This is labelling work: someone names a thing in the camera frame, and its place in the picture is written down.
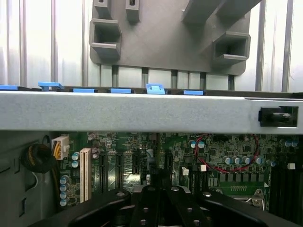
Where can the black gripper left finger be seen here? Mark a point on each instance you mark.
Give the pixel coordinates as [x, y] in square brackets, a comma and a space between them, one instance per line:
[146, 208]

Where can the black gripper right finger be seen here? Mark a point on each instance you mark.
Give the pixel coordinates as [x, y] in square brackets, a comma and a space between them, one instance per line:
[189, 208]

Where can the small white board connector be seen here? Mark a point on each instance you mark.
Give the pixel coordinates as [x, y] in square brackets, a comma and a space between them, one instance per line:
[203, 168]
[185, 171]
[291, 166]

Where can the short black expansion slot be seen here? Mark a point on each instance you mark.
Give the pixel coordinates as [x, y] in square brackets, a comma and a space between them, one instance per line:
[135, 164]

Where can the green motherboard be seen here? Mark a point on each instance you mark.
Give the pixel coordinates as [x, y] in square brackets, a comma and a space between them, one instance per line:
[180, 146]

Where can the CPU socket with metal cover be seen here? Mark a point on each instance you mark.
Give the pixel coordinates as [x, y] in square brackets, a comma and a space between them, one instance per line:
[258, 198]

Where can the white expansion slot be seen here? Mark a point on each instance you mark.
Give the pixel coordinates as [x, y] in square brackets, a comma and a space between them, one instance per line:
[85, 175]

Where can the black RAM slot bank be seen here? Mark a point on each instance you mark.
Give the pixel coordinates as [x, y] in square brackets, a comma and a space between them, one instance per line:
[286, 189]

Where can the black open PC case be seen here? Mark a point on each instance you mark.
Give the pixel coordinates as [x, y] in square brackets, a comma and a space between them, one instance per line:
[118, 111]

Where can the white power connector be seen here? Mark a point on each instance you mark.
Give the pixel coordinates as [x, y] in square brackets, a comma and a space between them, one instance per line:
[60, 146]

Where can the blue card retention clip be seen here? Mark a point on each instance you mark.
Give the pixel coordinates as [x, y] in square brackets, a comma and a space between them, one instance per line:
[120, 90]
[84, 90]
[8, 87]
[193, 92]
[50, 84]
[155, 89]

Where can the grey parts rack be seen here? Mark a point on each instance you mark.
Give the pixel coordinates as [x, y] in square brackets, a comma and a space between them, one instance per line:
[154, 42]

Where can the black case switch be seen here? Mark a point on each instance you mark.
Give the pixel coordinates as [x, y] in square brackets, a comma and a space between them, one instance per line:
[272, 117]

